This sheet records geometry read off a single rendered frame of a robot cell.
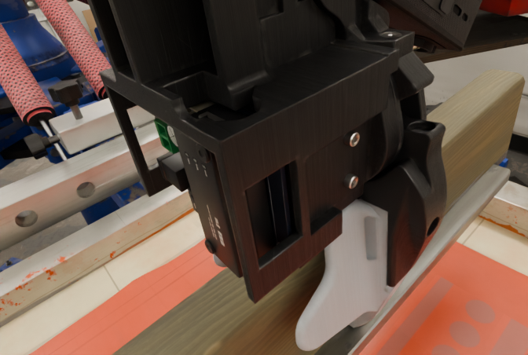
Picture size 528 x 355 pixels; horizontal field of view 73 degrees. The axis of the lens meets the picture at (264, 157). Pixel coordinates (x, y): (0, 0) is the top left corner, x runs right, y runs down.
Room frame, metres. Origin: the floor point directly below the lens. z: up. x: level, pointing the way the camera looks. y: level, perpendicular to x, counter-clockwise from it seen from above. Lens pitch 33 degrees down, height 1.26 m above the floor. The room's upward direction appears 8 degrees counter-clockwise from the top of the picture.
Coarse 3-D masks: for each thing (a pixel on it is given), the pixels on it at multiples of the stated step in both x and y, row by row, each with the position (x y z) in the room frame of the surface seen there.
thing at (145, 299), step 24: (168, 264) 0.28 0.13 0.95; (192, 264) 0.27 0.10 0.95; (144, 288) 0.25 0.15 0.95; (168, 288) 0.25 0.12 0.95; (192, 288) 0.24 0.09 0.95; (96, 312) 0.23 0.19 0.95; (120, 312) 0.23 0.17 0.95; (144, 312) 0.22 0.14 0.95; (72, 336) 0.21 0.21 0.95; (96, 336) 0.20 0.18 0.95; (120, 336) 0.20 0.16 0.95
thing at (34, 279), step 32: (160, 192) 0.37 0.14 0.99; (512, 192) 0.28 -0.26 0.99; (96, 224) 0.33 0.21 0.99; (128, 224) 0.32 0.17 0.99; (160, 224) 0.34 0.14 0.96; (512, 224) 0.26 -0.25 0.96; (32, 256) 0.29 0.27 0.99; (64, 256) 0.28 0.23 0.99; (96, 256) 0.29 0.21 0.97; (0, 288) 0.25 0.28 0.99; (32, 288) 0.25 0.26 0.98; (64, 288) 0.27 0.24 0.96; (0, 320) 0.23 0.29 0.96
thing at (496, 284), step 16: (208, 256) 0.28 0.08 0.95; (448, 256) 0.23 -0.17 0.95; (464, 256) 0.23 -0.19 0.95; (480, 256) 0.23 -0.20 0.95; (432, 272) 0.22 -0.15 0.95; (448, 272) 0.22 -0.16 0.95; (464, 272) 0.21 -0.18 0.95; (480, 272) 0.21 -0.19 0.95; (496, 272) 0.21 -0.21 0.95; (512, 272) 0.21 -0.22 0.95; (416, 288) 0.20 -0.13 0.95; (464, 288) 0.20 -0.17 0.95; (480, 288) 0.19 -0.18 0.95; (496, 288) 0.19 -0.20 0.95; (512, 288) 0.19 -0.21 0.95; (496, 304) 0.18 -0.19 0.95; (512, 304) 0.17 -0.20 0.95; (368, 352) 0.15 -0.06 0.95
